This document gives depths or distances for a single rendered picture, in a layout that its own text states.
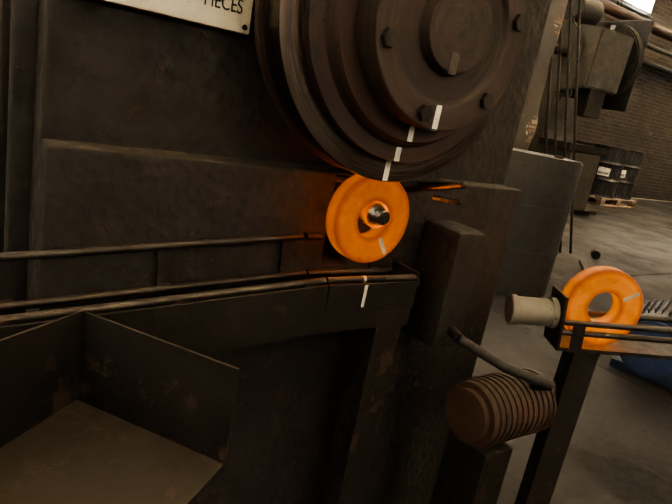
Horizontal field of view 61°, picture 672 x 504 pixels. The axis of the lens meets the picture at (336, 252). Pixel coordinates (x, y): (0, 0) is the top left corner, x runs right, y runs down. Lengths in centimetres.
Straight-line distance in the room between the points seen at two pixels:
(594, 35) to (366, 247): 802
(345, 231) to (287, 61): 28
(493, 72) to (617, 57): 818
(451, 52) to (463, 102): 8
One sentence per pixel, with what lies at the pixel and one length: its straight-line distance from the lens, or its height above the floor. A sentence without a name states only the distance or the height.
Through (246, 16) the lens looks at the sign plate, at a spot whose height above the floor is 108.
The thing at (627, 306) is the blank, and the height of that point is 72.
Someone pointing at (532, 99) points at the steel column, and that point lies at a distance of 525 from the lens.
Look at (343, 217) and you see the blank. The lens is 91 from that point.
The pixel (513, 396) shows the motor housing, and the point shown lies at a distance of 115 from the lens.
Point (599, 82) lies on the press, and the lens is 891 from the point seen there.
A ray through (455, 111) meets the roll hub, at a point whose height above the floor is 101.
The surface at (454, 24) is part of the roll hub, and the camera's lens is 85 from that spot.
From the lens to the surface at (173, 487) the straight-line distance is 62.
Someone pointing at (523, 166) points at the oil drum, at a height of 80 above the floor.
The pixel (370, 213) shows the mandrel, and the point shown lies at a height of 83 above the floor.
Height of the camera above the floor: 100
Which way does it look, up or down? 15 degrees down
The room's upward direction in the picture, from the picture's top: 11 degrees clockwise
